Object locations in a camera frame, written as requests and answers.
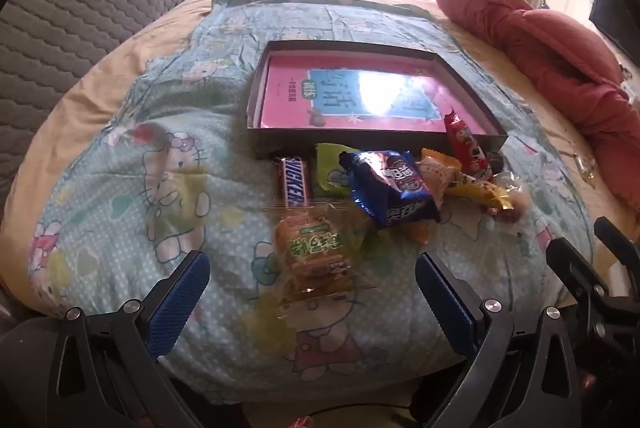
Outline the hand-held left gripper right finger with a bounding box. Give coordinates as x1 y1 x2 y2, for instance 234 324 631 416
415 252 583 428

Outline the black television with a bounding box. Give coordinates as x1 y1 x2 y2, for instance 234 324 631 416
588 0 631 58

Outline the grey quilted headboard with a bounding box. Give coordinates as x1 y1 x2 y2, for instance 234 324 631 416
0 0 231 209

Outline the blue cookie packet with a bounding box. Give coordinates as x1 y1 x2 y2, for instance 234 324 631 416
340 150 442 230

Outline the clear cake packet green label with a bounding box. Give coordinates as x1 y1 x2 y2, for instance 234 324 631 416
272 205 353 306

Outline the light blue printed blanket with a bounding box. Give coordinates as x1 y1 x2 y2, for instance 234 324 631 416
7 0 596 404

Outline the beige bed sheet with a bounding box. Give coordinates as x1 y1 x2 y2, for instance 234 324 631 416
0 0 640 309

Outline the light green waffle packet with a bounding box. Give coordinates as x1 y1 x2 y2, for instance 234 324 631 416
315 143 361 199

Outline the dark shallow cardboard box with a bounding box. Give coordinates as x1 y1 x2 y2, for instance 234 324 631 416
246 40 508 161

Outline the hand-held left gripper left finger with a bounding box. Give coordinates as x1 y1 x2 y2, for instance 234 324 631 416
47 250 211 428

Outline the red cartoon snack packet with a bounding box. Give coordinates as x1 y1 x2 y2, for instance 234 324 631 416
444 108 493 181

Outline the orange snack packet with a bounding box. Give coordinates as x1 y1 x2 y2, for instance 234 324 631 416
415 149 463 211

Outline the brown chocolate bar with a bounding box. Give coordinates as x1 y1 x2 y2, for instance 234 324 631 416
274 156 315 209

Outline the red quilt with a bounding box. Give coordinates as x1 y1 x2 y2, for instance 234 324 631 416
434 0 640 216

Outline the clear round pastry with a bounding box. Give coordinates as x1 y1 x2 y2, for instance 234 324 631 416
492 173 532 226

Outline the small yellow packet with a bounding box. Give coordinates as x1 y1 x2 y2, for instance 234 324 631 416
574 154 597 186

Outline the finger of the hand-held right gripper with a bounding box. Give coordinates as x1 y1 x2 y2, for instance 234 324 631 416
594 217 640 271
546 238 618 309

